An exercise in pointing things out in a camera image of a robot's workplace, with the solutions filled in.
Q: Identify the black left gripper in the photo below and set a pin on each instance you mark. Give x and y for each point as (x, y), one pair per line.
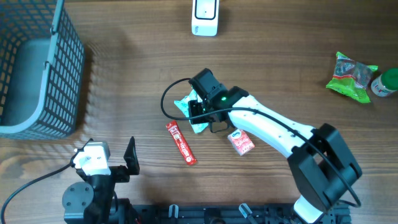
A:
(123, 174)

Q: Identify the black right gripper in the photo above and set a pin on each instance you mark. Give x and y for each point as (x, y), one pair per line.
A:
(193, 108)

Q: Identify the pale teal snack packet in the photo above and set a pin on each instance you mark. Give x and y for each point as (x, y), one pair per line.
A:
(182, 105)

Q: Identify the red snack wrapper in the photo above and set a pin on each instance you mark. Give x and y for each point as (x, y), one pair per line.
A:
(181, 143)

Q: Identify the small red snack packet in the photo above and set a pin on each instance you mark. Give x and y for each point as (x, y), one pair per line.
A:
(241, 142)

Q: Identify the green clear snack bag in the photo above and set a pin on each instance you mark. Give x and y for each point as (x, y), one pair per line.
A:
(351, 78)

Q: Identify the green lid jar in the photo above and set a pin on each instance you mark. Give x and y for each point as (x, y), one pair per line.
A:
(386, 83)

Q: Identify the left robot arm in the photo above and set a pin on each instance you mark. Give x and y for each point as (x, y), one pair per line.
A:
(94, 200)

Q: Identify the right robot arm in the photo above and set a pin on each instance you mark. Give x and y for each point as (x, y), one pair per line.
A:
(322, 165)

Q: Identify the white barcode scanner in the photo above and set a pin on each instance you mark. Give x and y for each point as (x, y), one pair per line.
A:
(205, 14)

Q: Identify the dark grey mesh basket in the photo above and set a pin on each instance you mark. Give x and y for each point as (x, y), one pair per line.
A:
(42, 62)

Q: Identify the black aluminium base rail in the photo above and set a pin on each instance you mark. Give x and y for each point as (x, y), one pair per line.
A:
(277, 213)

